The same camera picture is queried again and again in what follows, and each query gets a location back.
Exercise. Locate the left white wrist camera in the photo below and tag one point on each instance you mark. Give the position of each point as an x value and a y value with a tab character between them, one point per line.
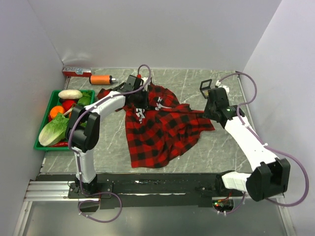
144	79

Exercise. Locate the toy red chili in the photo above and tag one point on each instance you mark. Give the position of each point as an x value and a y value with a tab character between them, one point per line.
60	144

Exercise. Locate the black case with gold brooch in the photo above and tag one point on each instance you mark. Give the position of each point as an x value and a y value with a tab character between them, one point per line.
205	88

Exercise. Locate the red black plaid shirt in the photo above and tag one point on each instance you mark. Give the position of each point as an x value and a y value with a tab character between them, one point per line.
163	132

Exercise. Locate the green plastic basket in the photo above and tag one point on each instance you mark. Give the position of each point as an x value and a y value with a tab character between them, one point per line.
56	101

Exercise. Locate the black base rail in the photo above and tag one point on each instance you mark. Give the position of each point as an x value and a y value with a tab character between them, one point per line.
153	190

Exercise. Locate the toy napa cabbage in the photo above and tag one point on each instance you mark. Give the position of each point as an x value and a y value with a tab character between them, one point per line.
54	131

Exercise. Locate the toy white radish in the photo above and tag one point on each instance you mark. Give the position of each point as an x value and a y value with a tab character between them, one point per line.
71	94

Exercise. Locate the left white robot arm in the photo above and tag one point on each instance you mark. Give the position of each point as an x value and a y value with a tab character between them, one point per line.
83	128

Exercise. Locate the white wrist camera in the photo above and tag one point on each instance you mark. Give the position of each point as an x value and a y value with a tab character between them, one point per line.
144	79
219	85

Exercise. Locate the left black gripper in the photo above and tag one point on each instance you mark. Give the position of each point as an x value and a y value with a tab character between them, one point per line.
144	104

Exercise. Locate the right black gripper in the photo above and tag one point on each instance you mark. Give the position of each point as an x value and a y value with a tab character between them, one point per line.
207	114

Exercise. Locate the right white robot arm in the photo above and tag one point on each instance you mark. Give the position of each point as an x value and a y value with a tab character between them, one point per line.
270	175

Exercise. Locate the toy green pepper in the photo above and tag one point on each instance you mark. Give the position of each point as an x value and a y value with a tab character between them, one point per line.
84	101

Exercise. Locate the toy red tomato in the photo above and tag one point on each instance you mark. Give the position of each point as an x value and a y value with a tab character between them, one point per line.
67	104

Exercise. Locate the toy orange fruit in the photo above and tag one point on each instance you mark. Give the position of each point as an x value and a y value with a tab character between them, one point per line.
56	110

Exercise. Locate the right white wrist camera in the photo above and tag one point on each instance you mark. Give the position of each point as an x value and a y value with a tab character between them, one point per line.
219	85

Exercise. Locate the orange cylindrical bottle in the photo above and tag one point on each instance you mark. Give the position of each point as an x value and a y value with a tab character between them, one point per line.
102	80

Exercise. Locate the red rectangular box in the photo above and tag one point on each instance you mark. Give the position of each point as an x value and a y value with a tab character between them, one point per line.
71	71

